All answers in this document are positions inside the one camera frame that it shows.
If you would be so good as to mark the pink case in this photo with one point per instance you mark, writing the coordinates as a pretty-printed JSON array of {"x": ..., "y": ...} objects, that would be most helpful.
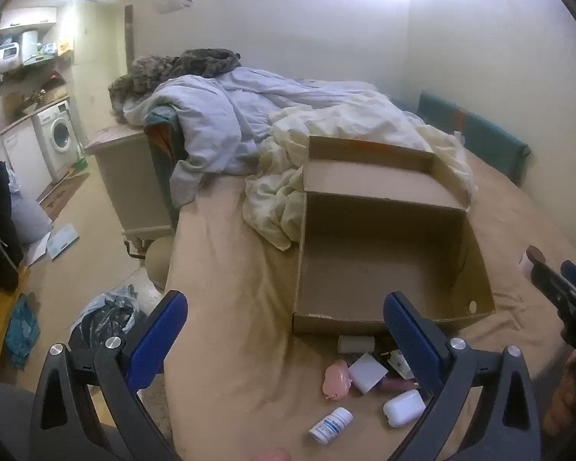
[{"x": 337, "y": 379}]

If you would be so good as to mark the white kitchen counter cabinet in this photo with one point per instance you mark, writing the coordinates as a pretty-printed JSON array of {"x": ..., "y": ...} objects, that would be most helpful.
[{"x": 17, "y": 153}]

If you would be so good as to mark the black plastic bag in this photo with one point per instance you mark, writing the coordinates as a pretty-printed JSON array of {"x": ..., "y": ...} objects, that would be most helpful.
[{"x": 105, "y": 317}]

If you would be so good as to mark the white square charger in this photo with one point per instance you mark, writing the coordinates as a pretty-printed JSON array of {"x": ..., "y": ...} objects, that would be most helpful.
[{"x": 367, "y": 372}]

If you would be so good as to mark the white duvet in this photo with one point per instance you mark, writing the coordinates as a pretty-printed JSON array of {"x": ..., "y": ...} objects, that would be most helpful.
[{"x": 221, "y": 120}]

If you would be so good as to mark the white water heater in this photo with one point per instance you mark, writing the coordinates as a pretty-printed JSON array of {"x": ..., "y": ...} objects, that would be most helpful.
[{"x": 0, "y": 57}]

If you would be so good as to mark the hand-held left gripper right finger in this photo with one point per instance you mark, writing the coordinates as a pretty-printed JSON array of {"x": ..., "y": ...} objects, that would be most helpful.
[{"x": 410, "y": 341}]

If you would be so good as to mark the camouflage blanket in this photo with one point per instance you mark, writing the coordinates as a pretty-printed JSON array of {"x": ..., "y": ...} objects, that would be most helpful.
[{"x": 149, "y": 72}]

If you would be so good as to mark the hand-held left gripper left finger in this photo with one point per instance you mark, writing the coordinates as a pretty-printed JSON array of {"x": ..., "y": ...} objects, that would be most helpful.
[{"x": 158, "y": 336}]

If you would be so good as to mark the white pill bottle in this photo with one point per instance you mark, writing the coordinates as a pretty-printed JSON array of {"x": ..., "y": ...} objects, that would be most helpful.
[{"x": 330, "y": 426}]

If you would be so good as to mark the cardboard box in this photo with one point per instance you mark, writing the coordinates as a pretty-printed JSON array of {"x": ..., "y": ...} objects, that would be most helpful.
[{"x": 379, "y": 259}]

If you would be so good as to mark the white dresser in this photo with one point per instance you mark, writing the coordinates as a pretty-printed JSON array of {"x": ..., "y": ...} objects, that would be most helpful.
[{"x": 125, "y": 187}]

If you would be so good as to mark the person's right hand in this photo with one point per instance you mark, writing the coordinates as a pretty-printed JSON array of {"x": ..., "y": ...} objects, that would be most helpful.
[{"x": 569, "y": 394}]

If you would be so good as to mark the brown door mat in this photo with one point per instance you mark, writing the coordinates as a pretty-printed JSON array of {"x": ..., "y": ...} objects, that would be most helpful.
[{"x": 62, "y": 194}]

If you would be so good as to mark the yellow wooden chair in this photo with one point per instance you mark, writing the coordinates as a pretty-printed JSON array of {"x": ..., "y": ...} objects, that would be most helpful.
[{"x": 0, "y": 326}]

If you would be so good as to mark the teal orange cloth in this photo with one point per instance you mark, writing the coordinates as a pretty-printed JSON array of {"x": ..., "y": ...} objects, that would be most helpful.
[{"x": 161, "y": 144}]

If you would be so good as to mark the cream blanket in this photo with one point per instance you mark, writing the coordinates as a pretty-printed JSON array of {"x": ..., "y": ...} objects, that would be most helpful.
[{"x": 278, "y": 201}]

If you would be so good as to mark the bed with tan sheet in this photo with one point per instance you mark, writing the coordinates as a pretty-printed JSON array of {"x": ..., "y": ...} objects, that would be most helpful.
[{"x": 230, "y": 297}]

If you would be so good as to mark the wall decoration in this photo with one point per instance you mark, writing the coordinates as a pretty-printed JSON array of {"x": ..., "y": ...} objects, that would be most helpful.
[{"x": 175, "y": 2}]

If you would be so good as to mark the white earbud case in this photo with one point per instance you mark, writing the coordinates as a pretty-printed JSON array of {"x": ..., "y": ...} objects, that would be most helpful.
[{"x": 403, "y": 408}]

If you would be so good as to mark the person's left hand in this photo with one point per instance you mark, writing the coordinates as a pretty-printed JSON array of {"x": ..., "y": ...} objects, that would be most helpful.
[{"x": 271, "y": 455}]

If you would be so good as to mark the white washing machine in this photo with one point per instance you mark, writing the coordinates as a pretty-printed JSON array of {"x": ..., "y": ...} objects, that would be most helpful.
[{"x": 57, "y": 134}]

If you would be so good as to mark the white upper cabinet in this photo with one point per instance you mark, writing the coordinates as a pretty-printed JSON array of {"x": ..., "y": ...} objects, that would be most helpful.
[{"x": 26, "y": 19}]

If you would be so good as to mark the white jar with cork lid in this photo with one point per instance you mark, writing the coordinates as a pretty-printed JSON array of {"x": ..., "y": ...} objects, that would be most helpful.
[{"x": 528, "y": 259}]

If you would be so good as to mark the white plug adapter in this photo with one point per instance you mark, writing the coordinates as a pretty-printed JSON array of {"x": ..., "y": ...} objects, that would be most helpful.
[{"x": 398, "y": 362}]

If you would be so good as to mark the green headboard cushion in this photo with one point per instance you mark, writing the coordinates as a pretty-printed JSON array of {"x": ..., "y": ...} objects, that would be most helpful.
[{"x": 475, "y": 134}]

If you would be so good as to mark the beige round pouf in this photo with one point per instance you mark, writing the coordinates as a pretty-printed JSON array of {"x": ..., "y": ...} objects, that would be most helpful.
[{"x": 159, "y": 264}]

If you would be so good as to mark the white cylinder roll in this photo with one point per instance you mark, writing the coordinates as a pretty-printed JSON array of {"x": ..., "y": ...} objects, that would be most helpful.
[{"x": 356, "y": 344}]

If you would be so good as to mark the papers on floor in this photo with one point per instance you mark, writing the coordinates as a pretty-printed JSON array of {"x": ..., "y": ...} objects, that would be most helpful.
[{"x": 62, "y": 242}]

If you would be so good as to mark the light grey laundry bag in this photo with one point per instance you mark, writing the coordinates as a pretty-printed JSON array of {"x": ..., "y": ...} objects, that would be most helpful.
[{"x": 29, "y": 216}]

